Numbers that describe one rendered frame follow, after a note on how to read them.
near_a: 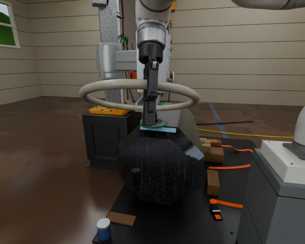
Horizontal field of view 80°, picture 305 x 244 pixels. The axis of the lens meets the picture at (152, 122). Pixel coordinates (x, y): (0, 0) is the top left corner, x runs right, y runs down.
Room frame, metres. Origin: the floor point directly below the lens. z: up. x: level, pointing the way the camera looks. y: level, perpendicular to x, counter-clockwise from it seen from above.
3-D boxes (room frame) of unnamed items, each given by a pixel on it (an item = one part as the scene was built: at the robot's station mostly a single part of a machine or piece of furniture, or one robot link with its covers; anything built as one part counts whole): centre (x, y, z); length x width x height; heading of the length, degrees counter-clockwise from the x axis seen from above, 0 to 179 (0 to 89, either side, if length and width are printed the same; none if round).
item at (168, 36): (1.34, -0.11, 1.37); 0.08 x 0.03 x 0.28; 175
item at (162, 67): (1.50, -0.01, 1.32); 0.36 x 0.22 x 0.45; 175
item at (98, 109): (2.38, 0.52, 0.76); 0.49 x 0.49 x 0.05; 78
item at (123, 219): (1.26, 0.28, 0.02); 0.25 x 0.10 x 0.01; 78
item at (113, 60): (2.29, 0.34, 1.36); 0.74 x 0.34 x 0.25; 63
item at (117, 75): (2.38, 0.52, 1.35); 0.35 x 0.35 x 0.41
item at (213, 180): (1.72, -0.67, 0.07); 0.30 x 0.12 x 0.12; 166
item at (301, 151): (0.88, -0.83, 0.91); 0.22 x 0.18 x 0.06; 172
